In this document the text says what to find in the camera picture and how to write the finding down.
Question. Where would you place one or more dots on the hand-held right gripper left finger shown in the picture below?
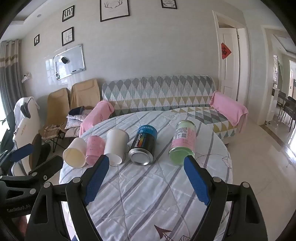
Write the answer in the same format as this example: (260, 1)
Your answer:
(96, 183)

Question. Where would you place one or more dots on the cream plastic cup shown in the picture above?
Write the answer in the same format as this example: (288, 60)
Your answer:
(74, 151)

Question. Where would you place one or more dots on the small black framed picture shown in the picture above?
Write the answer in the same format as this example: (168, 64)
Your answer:
(36, 39)

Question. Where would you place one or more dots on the black whiteboard eraser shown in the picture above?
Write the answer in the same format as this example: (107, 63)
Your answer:
(64, 60)

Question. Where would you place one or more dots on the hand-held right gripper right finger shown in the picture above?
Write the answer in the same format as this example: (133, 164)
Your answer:
(196, 180)

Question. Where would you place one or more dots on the wall whiteboard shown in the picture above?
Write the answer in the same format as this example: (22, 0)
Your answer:
(72, 59)

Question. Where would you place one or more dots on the white paper cup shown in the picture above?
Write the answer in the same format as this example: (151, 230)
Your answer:
(115, 144)

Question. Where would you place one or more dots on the pink towel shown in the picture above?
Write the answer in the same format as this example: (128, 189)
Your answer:
(227, 109)
(94, 115)

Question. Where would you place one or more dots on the striped white tablecloth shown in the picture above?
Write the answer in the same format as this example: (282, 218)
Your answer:
(143, 187)

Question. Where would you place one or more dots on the tan folding chair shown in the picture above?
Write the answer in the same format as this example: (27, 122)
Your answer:
(57, 104)
(84, 92)

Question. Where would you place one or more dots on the black can with blue lid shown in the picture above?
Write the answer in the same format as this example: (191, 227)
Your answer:
(143, 144)

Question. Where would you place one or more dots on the diamond patterned sofa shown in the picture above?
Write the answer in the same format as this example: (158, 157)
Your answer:
(161, 92)

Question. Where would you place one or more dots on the grey curtain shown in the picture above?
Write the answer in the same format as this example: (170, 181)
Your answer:
(10, 69)

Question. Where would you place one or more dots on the floral pillow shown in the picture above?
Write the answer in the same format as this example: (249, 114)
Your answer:
(75, 121)

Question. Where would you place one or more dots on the white gaming chair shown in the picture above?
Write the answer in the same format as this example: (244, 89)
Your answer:
(23, 132)

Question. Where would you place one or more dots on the large antler picture frame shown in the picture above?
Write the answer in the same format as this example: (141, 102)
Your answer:
(114, 9)

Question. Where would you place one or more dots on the black framed text picture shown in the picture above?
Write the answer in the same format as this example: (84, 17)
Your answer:
(168, 3)

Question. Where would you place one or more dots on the dark dining chair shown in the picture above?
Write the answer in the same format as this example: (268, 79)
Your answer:
(288, 107)

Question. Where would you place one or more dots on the green can with pink label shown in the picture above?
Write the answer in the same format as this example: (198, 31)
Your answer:
(182, 141)

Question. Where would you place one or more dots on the dark blue cushion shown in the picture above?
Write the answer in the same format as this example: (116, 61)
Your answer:
(76, 110)

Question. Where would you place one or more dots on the black framed line drawing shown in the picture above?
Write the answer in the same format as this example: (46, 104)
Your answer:
(67, 36)

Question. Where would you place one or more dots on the white wall power strip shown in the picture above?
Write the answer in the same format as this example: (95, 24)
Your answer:
(26, 77)

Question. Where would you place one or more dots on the white door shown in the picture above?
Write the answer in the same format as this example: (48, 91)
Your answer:
(227, 69)

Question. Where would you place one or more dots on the pink cup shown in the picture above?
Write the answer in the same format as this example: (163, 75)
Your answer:
(94, 148)

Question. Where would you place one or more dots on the red door decoration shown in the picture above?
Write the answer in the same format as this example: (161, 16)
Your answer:
(226, 51)

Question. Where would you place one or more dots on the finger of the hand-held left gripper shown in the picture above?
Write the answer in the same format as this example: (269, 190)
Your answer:
(22, 151)
(49, 165)

